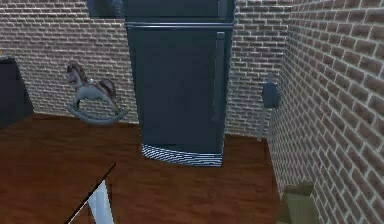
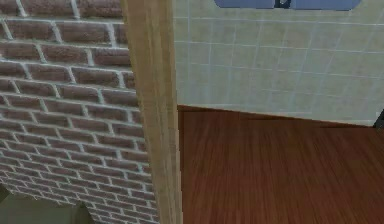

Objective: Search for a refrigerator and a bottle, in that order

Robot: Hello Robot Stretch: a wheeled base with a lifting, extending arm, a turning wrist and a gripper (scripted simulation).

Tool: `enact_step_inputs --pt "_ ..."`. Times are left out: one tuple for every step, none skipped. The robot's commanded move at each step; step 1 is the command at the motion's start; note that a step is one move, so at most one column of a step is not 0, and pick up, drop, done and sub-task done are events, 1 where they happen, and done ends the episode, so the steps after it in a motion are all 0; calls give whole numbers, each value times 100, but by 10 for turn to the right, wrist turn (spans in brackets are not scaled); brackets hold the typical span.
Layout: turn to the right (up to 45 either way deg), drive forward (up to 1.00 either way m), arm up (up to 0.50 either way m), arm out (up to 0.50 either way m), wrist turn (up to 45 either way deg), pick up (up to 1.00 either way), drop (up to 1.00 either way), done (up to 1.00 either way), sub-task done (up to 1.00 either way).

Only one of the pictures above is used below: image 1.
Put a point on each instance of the dark blue refrigerator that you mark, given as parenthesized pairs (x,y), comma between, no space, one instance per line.
(176,90)

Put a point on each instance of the grey rocking horse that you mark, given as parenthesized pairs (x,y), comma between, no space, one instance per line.
(90,93)

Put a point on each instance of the dark window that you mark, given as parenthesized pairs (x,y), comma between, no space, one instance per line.
(105,7)

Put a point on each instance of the olive green box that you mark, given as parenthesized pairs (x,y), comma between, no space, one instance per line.
(297,205)

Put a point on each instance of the brown wooden table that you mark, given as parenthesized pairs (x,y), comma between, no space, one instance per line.
(50,173)

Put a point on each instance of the black cabinet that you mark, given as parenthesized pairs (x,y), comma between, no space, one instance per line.
(11,90)

